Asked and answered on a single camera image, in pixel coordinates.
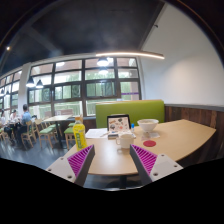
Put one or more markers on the curved ceiling light bar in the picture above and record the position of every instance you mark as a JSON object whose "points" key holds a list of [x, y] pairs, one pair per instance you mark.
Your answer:
{"points": [[133, 53]]}

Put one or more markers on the flat round red coaster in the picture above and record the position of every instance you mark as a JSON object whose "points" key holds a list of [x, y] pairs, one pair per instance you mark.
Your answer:
{"points": [[149, 143]]}

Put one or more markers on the green upholstered bench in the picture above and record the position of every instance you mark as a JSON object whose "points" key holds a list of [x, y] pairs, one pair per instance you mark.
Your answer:
{"points": [[140, 110]]}

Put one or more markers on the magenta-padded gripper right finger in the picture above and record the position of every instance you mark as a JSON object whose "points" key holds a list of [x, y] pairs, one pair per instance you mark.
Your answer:
{"points": [[160, 166]]}

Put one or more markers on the white napkin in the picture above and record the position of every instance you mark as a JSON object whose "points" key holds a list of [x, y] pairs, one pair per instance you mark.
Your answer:
{"points": [[151, 135]]}

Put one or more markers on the white ceramic mug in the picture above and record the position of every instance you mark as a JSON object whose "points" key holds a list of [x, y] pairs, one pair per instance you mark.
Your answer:
{"points": [[126, 140]]}

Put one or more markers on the wooden dining table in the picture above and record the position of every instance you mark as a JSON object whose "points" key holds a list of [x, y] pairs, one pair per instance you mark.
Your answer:
{"points": [[58, 118]]}

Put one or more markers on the wooden green-seat chairs group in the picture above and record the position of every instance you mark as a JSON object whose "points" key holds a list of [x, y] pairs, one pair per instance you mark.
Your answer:
{"points": [[45, 131]]}

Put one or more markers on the small blue-capped bottle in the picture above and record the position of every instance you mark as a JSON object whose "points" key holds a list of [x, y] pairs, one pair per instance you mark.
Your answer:
{"points": [[132, 128]]}

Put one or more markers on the person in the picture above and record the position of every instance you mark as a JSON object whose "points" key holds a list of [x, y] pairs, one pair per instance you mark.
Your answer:
{"points": [[25, 117], [13, 116], [2, 117]]}

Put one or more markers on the white ceramic bowl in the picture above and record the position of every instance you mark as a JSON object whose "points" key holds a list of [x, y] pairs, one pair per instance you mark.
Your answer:
{"points": [[147, 125]]}

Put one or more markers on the white paper sheet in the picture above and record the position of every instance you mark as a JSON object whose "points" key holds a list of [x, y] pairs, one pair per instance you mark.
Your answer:
{"points": [[96, 133]]}

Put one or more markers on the black framed sticker board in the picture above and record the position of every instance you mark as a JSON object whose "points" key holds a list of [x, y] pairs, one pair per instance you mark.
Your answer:
{"points": [[118, 124]]}

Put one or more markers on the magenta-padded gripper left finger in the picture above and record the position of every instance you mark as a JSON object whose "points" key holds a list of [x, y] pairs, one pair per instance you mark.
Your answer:
{"points": [[63, 166]]}

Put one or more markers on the yellow drink bottle orange cap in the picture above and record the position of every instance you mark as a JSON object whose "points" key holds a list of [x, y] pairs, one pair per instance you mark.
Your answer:
{"points": [[80, 136]]}

